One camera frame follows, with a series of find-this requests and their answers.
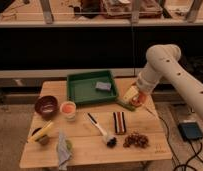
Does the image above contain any brown grape bunch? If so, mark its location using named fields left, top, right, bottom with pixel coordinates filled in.
left=123, top=132, right=149, bottom=148

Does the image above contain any wooden folding table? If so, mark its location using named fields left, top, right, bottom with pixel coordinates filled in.
left=19, top=77, right=174, bottom=170

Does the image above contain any orange bowl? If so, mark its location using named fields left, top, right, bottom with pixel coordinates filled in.
left=131, top=92, right=147, bottom=107

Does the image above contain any green plastic tray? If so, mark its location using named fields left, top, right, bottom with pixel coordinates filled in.
left=67, top=70, right=118, bottom=105

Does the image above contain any grey blue sponge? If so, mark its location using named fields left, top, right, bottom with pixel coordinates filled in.
left=95, top=82, right=111, bottom=91

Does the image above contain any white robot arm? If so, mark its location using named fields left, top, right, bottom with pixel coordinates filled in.
left=135, top=44, right=203, bottom=121

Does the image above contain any grey crumpled cloth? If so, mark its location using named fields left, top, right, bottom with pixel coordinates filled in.
left=56, top=131, right=72, bottom=171

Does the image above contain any small dark cup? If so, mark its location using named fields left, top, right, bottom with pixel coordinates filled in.
left=32, top=128, right=49, bottom=145

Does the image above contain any orange filled cup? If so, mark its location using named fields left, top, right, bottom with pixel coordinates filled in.
left=60, top=101, right=76, bottom=121

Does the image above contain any black floor cable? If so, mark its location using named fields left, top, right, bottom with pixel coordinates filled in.
left=146, top=108, right=203, bottom=171

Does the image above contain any yellow banana toy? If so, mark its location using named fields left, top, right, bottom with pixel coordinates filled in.
left=27, top=121, right=53, bottom=143

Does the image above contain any striped rectangular block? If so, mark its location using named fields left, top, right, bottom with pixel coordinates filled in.
left=113, top=112, right=126, bottom=135

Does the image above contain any green marker stick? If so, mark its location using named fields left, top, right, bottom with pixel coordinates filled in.
left=116, top=100, right=135, bottom=111

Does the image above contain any brown box on shelf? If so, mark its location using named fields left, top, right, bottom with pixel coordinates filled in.
left=101, top=0, right=163, bottom=18

